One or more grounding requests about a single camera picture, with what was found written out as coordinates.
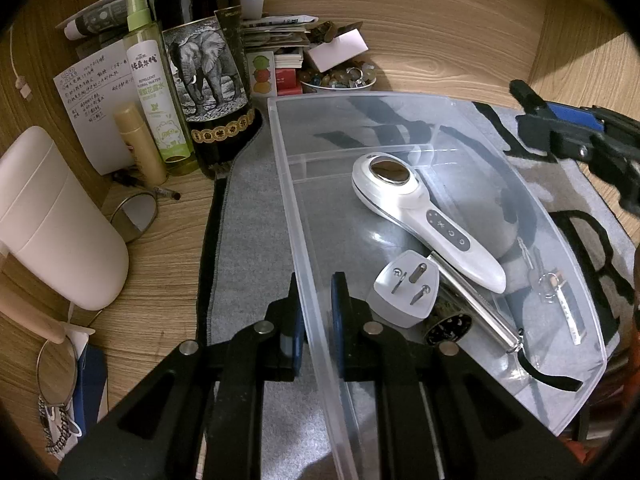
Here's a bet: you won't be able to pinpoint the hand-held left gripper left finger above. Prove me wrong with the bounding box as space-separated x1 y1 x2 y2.
57 272 306 480

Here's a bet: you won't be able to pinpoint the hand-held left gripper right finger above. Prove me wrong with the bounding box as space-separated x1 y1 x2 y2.
330 271 586 480

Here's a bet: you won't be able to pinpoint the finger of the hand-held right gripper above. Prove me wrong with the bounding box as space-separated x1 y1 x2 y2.
516 114 640 211
509 79 640 134

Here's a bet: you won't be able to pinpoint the white plug adapter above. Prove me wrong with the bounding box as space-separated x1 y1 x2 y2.
373 250 441 329

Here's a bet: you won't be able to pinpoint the silver keys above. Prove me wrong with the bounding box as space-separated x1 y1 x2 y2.
517 237 588 347

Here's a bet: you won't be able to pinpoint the silver metal flashlight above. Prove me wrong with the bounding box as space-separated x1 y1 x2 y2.
427 252 525 356

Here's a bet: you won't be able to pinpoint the white handheld facial massager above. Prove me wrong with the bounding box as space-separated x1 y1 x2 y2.
351 152 507 293

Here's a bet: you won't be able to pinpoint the clear plastic storage box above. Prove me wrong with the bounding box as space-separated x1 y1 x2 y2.
267 92 608 480

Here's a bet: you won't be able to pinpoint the black wrist strap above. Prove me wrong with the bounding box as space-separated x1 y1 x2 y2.
507 330 584 392

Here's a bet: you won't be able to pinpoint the grey mat with black print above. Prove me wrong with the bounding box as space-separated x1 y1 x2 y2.
196 94 638 480

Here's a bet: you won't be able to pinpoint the black pen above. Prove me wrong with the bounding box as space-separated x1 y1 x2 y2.
112 172 181 201

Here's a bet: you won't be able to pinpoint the small round mirror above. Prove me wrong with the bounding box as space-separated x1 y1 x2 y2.
109 192 160 245

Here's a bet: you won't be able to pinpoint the dark blue booklet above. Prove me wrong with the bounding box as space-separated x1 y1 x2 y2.
65 345 108 461

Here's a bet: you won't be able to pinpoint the white bowl of beads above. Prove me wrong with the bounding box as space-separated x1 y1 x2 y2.
298 60 378 93

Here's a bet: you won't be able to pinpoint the small white card box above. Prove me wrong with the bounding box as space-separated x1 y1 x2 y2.
306 30 369 73

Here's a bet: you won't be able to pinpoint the cream yellow tube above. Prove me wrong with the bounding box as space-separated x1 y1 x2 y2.
112 104 168 187

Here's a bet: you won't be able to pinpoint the small red box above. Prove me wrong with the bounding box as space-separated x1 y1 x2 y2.
275 67 303 93

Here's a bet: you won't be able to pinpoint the green spray bottle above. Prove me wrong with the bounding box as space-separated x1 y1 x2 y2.
122 0 197 177

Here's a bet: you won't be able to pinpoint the fruit print card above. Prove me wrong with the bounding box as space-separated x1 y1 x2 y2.
247 51 278 96

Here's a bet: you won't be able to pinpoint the cream white cylindrical humidifier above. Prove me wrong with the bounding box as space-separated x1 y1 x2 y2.
0 126 130 311

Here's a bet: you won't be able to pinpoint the dark wine bottle elephant label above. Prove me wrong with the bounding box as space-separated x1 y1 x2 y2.
152 0 265 181

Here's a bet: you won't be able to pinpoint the stack of books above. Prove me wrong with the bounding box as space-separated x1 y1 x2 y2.
242 15 321 96

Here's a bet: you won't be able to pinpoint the handwritten white paper note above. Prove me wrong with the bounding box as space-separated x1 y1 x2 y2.
53 40 151 176

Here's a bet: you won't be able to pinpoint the rolled printed tube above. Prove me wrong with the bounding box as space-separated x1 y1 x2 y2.
64 0 151 41

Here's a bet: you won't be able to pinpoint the thin metal ring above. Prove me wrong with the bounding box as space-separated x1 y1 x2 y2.
37 337 80 406

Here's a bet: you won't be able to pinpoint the silver chain bracelet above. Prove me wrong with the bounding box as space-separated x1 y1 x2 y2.
39 395 83 456

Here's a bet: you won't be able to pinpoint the thin white cable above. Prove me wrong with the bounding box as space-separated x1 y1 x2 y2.
7 25 33 103

